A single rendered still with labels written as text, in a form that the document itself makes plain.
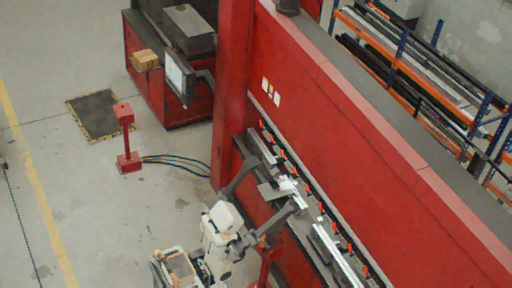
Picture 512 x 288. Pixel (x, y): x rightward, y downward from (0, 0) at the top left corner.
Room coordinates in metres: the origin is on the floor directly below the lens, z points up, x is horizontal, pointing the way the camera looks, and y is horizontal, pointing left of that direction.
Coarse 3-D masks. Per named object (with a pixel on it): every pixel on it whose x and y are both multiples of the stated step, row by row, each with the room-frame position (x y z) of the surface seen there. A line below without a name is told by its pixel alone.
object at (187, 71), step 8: (168, 48) 4.08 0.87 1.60; (176, 56) 3.97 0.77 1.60; (176, 64) 3.88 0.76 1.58; (184, 64) 3.89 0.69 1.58; (184, 72) 3.76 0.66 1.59; (192, 72) 3.80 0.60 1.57; (168, 80) 4.02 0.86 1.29; (184, 80) 3.75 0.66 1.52; (192, 80) 3.79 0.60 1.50; (176, 88) 3.89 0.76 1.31; (184, 88) 3.75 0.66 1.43; (192, 88) 3.79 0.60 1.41; (184, 96) 3.75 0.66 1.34; (192, 96) 3.79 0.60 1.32; (184, 104) 3.75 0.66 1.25
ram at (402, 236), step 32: (256, 32) 3.85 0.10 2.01; (256, 64) 3.80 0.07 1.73; (288, 64) 3.39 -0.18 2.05; (256, 96) 3.74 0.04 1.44; (288, 96) 3.33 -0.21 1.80; (320, 96) 3.00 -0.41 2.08; (288, 128) 3.26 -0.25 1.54; (320, 128) 2.93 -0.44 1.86; (352, 128) 2.66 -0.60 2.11; (320, 160) 2.86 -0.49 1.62; (352, 160) 2.59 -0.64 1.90; (384, 160) 2.38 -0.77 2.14; (320, 192) 2.79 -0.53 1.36; (352, 192) 2.52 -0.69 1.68; (384, 192) 2.30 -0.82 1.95; (352, 224) 2.44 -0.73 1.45; (384, 224) 2.22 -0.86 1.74; (416, 224) 2.05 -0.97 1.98; (384, 256) 2.14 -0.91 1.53; (416, 256) 1.97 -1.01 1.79; (448, 256) 1.82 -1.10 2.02
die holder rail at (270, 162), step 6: (252, 132) 3.81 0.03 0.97; (252, 138) 3.77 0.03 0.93; (258, 138) 3.74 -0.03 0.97; (258, 144) 3.66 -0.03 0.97; (264, 144) 3.67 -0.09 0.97; (258, 150) 3.64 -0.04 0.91; (264, 150) 3.59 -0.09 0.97; (264, 156) 3.54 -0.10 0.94; (270, 156) 3.52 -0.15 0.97; (264, 162) 3.53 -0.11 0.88; (270, 162) 3.44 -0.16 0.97; (276, 162) 3.45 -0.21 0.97; (270, 168) 3.44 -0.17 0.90
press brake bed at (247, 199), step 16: (240, 160) 3.66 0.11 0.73; (256, 176) 3.40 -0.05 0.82; (240, 192) 3.61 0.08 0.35; (256, 192) 3.35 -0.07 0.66; (240, 208) 3.67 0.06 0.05; (256, 208) 3.32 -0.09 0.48; (256, 224) 3.30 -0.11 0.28; (288, 240) 2.83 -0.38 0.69; (288, 256) 2.79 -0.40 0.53; (304, 256) 2.62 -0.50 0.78; (272, 272) 2.96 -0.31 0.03; (288, 272) 2.75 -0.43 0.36; (304, 272) 2.58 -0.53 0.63
